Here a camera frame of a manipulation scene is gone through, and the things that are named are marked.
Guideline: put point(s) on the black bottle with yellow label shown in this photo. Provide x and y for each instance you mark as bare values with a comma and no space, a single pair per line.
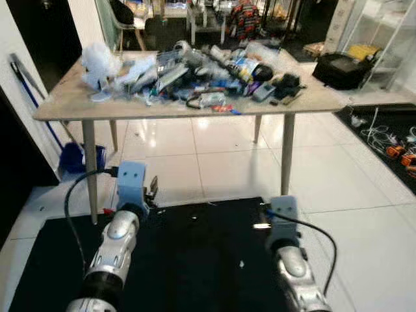
253,70

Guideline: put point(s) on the light wooden table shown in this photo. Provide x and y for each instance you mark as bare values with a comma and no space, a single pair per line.
71,104

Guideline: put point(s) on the glass display cabinet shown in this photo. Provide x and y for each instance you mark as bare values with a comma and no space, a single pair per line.
383,26

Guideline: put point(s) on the white round lid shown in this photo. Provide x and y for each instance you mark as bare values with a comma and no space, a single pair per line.
102,97

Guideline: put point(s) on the silver foil packet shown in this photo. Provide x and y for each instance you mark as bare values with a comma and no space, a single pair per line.
170,78

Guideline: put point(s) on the white crumpled plastic bag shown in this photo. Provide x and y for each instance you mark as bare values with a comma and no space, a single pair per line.
101,64

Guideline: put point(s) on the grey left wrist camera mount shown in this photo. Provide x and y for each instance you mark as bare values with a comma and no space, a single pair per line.
131,182

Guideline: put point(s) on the clear plastic bottle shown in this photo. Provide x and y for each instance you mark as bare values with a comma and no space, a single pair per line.
209,99

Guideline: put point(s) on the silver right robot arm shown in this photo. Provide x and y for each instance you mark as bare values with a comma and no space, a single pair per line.
294,266

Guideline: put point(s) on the black mat with tools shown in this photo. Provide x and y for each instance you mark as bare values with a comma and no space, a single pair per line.
361,156

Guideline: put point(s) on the red small packet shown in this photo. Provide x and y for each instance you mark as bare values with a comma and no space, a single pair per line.
224,108

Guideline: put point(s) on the orange black tool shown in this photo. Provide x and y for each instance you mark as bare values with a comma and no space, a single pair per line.
400,156

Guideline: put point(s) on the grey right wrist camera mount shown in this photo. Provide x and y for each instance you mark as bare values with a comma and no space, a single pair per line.
285,214

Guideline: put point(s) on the black bag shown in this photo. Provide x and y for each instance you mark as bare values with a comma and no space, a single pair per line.
341,70

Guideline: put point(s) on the small black device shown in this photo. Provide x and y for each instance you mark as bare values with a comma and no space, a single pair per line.
287,84

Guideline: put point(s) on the large black floor mat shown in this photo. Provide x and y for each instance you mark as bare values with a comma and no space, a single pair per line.
195,260

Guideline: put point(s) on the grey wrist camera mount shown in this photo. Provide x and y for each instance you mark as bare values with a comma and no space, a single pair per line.
131,182
285,214

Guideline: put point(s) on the grey flat remote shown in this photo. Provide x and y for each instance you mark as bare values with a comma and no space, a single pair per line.
263,93

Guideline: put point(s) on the yellow packet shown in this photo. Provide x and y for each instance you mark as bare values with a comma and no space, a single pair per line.
363,52

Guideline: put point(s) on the black cabinet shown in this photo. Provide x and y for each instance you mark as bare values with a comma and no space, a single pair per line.
19,169

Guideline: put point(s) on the chair with wooden legs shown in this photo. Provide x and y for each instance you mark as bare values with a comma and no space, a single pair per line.
123,19

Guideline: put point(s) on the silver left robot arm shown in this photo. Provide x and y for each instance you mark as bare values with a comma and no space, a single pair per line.
117,244

